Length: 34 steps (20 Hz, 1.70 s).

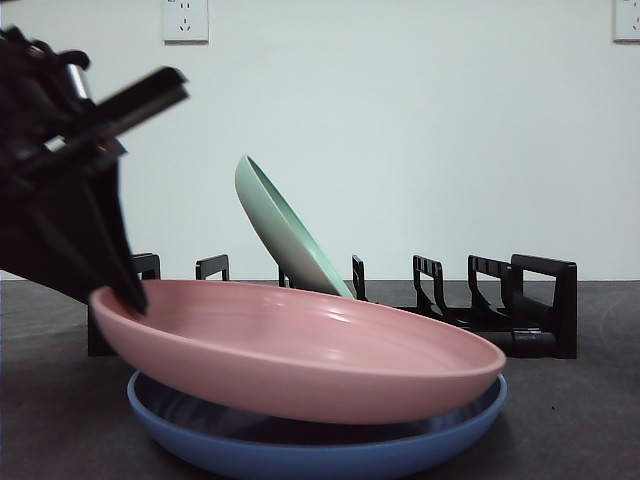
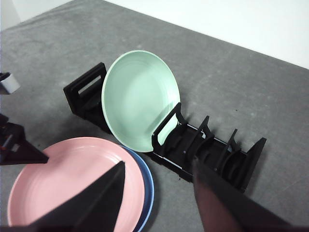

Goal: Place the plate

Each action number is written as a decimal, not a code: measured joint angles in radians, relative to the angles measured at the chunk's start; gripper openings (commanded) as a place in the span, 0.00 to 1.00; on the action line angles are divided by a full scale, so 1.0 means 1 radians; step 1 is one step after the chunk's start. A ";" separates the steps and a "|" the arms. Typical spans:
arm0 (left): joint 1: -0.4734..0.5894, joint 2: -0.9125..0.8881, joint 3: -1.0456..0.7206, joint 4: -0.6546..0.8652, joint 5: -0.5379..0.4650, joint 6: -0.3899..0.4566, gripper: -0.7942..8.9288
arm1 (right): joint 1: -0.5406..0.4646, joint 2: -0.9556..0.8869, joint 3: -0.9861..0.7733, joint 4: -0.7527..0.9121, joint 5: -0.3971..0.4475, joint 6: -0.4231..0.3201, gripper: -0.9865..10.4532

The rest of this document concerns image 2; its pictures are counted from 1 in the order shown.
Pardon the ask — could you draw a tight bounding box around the black plastic plate rack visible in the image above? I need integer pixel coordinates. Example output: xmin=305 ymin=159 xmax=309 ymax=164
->
xmin=63 ymin=62 xmax=267 ymax=193

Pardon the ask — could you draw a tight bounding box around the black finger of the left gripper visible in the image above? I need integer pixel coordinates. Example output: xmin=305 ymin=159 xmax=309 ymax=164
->
xmin=0 ymin=125 xmax=49 ymax=166

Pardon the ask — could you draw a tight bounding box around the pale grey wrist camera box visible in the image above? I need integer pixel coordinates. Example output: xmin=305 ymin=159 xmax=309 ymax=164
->
xmin=0 ymin=72 xmax=21 ymax=95

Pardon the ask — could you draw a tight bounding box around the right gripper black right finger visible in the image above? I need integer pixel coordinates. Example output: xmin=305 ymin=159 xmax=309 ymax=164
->
xmin=192 ymin=157 xmax=309 ymax=232

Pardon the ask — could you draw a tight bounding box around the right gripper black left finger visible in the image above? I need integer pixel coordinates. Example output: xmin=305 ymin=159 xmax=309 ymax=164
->
xmin=0 ymin=161 xmax=126 ymax=232

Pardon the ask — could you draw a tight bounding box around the green round plate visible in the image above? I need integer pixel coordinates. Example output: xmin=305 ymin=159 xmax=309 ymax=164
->
xmin=101 ymin=50 xmax=182 ymax=153

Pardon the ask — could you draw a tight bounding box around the blue round plate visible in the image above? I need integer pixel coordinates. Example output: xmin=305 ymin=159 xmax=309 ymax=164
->
xmin=120 ymin=145 xmax=155 ymax=232

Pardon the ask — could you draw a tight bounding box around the pink round plate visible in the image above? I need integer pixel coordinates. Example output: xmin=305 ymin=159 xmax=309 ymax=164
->
xmin=7 ymin=137 xmax=145 ymax=232

